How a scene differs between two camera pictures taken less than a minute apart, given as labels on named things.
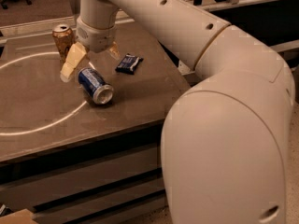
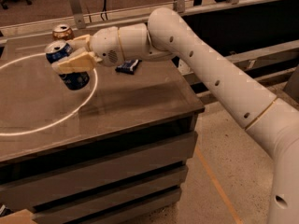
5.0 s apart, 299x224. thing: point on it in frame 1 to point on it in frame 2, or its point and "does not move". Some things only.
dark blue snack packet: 129,63 does not move
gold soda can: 64,38 does not move
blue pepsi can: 95,86 to 77,80
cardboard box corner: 21,217 does not move
